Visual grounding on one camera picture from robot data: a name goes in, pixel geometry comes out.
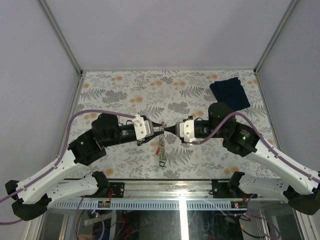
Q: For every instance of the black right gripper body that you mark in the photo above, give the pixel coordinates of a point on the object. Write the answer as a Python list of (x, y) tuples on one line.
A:
[(190, 117)]

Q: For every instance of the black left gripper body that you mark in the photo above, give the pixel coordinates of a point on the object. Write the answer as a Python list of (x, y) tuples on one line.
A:
[(143, 141)]

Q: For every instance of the large metal keyring disc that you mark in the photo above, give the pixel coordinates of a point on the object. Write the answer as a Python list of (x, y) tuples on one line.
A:
[(161, 146)]

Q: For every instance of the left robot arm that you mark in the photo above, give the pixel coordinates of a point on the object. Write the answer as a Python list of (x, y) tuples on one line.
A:
[(36, 194)]

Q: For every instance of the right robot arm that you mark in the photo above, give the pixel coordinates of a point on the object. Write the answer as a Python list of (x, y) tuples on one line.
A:
[(296, 184)]

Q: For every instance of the dark blue folded cloth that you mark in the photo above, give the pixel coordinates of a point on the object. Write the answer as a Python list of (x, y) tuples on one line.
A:
[(230, 92)]

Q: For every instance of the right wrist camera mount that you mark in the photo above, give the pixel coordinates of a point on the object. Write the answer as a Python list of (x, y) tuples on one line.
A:
[(186, 131)]

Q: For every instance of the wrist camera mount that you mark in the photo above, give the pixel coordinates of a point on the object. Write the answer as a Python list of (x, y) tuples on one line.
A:
[(186, 131), (142, 127)]

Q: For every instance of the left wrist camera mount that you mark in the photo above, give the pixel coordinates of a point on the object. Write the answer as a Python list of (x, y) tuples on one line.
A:
[(142, 127)]

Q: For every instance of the white slotted cable duct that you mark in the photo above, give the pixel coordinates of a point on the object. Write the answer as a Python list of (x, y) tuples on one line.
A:
[(121, 204)]

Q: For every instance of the metal base rail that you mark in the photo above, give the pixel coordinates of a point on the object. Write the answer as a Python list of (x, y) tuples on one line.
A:
[(173, 189)]

